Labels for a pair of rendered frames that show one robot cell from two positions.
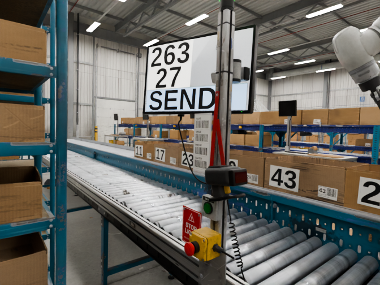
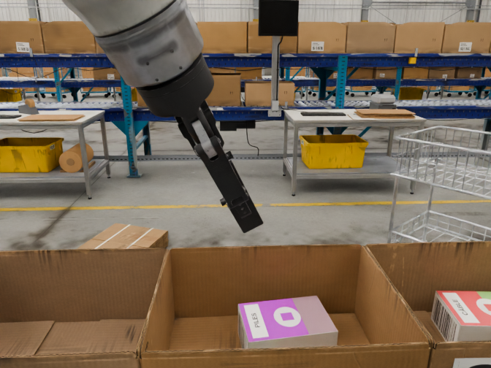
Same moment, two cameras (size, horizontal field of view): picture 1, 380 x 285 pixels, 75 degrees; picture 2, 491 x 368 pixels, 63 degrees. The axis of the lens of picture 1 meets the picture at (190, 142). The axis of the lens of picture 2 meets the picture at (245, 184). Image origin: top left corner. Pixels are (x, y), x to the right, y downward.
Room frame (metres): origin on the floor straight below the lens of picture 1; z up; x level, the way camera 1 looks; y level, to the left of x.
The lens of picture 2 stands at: (0.67, -0.39, 1.42)
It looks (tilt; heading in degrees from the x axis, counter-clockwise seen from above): 19 degrees down; 306
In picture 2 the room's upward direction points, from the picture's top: straight up
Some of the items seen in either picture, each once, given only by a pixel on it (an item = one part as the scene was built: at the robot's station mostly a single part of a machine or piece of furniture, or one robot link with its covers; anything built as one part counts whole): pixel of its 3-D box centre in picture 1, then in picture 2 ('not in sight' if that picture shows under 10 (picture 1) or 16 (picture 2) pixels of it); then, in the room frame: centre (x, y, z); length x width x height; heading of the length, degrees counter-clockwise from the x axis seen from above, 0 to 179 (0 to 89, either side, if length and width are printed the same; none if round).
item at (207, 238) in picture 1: (211, 249); not in sight; (0.72, -0.07, 0.84); 0.15 x 0.09 x 0.07; 38
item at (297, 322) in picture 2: not in sight; (284, 332); (0.97, -0.93, 0.92); 0.16 x 0.11 x 0.07; 46
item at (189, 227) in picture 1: (197, 229); not in sight; (0.82, -0.03, 0.85); 0.16 x 0.01 x 0.13; 38
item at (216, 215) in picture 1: (211, 207); not in sight; (0.76, -0.07, 0.95); 0.07 x 0.03 x 0.07; 38
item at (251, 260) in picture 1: (270, 252); not in sight; (0.94, -0.32, 0.72); 0.52 x 0.05 x 0.05; 128
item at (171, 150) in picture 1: (178, 154); not in sight; (2.19, 0.09, 0.96); 0.39 x 0.29 x 0.17; 38
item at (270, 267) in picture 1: (285, 259); not in sight; (0.89, -0.36, 0.72); 0.52 x 0.05 x 0.05; 128
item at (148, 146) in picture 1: (156, 150); not in sight; (2.50, 0.34, 0.96); 0.39 x 0.29 x 0.17; 39
